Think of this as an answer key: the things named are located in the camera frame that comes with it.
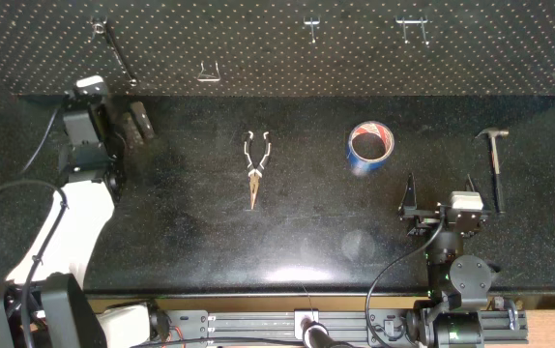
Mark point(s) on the wrench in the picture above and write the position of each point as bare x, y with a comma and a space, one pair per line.
118, 55

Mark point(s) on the mounting rail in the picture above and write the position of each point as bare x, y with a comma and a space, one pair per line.
258, 326

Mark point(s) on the hammer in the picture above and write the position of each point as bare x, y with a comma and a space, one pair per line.
496, 164

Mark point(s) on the black and white pliers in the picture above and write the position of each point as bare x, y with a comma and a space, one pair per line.
255, 171

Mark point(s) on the metal hook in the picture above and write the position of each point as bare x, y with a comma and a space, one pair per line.
413, 20
208, 77
96, 22
312, 26

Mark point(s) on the roll of blue tape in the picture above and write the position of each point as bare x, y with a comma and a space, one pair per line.
358, 159

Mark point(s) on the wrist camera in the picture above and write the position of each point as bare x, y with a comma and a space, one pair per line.
91, 86
466, 200

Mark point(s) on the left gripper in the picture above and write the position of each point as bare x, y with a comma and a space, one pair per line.
84, 125

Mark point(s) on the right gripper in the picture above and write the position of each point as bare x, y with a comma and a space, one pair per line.
471, 220

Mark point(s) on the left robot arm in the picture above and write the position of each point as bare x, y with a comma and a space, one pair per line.
79, 222

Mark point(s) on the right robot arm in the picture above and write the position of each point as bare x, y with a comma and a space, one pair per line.
456, 290

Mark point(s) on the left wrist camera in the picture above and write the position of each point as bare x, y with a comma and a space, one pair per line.
91, 86

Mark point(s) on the black pegboard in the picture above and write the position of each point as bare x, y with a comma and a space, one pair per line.
277, 58

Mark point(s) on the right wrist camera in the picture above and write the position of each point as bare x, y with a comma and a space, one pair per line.
466, 200

